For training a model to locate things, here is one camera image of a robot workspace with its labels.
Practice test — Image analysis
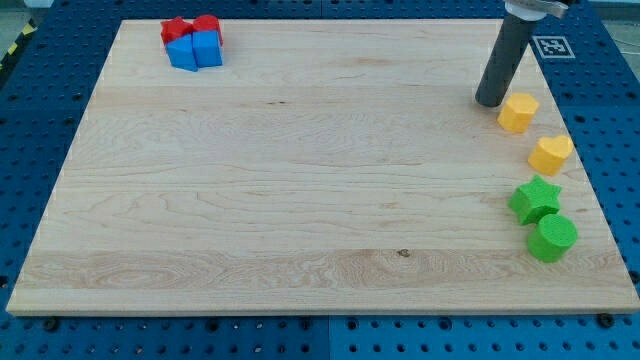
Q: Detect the yellow hexagon block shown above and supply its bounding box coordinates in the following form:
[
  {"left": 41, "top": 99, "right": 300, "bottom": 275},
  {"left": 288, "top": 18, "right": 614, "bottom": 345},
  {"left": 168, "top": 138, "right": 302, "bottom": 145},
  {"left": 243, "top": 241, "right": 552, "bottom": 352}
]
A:
[{"left": 497, "top": 93, "right": 540, "bottom": 133}]

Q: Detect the yellow heart block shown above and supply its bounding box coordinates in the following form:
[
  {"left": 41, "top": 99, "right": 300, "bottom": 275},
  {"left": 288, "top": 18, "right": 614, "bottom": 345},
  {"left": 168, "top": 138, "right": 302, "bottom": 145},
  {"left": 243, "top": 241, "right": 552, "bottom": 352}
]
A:
[{"left": 527, "top": 135, "right": 574, "bottom": 176}]

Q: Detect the wooden board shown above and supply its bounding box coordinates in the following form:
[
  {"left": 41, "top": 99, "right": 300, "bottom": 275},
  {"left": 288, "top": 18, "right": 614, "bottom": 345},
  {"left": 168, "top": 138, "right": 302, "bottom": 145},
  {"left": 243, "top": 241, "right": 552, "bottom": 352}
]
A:
[{"left": 7, "top": 20, "right": 639, "bottom": 316}]

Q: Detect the blue cube block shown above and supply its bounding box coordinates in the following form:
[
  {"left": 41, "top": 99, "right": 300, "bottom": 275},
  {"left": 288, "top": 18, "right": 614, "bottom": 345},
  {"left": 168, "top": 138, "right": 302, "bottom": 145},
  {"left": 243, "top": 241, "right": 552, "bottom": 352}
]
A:
[{"left": 192, "top": 30, "right": 223, "bottom": 68}]

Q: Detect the blue pentagon block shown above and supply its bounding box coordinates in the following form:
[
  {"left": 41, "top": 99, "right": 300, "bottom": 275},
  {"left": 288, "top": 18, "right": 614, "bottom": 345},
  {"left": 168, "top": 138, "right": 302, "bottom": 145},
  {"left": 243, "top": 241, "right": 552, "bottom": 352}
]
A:
[{"left": 165, "top": 34, "right": 198, "bottom": 72}]

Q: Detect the red rounded block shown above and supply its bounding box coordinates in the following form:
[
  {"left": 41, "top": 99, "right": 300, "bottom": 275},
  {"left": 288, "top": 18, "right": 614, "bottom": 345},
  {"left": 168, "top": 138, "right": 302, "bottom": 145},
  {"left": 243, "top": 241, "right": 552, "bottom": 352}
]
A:
[{"left": 193, "top": 14, "right": 224, "bottom": 45}]

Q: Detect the red star block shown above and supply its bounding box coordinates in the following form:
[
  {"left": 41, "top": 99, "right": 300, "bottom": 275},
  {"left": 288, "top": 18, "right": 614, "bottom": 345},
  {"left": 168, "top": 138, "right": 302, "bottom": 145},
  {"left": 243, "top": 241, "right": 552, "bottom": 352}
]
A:
[{"left": 160, "top": 16, "right": 193, "bottom": 48}]

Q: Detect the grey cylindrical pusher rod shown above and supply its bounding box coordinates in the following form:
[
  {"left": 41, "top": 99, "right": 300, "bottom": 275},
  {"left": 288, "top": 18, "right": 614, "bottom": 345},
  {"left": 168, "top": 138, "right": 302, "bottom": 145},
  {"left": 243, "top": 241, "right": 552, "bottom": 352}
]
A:
[{"left": 475, "top": 13, "right": 537, "bottom": 108}]

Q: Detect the green star block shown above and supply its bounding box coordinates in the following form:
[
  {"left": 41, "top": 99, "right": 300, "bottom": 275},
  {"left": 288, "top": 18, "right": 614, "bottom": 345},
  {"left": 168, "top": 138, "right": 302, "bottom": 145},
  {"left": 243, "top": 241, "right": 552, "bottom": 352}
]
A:
[{"left": 508, "top": 175, "right": 562, "bottom": 225}]

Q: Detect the green cylinder block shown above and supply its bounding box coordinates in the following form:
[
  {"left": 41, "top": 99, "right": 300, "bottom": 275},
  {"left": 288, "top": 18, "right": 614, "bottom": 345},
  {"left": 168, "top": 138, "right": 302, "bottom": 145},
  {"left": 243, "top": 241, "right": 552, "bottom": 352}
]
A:
[{"left": 527, "top": 214, "right": 578, "bottom": 263}]

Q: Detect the white fiducial marker tag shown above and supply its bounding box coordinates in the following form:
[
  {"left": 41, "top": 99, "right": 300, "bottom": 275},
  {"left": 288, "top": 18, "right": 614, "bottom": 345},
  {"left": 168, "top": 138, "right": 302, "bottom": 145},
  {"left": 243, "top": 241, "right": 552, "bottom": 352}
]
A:
[{"left": 532, "top": 35, "right": 575, "bottom": 60}]

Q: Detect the black yellow hazard tape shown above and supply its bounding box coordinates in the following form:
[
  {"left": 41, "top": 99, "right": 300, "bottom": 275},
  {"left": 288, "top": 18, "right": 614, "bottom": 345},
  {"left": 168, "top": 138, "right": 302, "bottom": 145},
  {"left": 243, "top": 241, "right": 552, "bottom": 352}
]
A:
[{"left": 1, "top": 18, "right": 38, "bottom": 72}]

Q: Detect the silver rod mount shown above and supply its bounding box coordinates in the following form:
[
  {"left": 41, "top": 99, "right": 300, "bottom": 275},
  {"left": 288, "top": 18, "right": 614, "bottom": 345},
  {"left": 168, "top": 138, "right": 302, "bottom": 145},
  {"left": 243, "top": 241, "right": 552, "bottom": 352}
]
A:
[{"left": 504, "top": 0, "right": 569, "bottom": 22}]

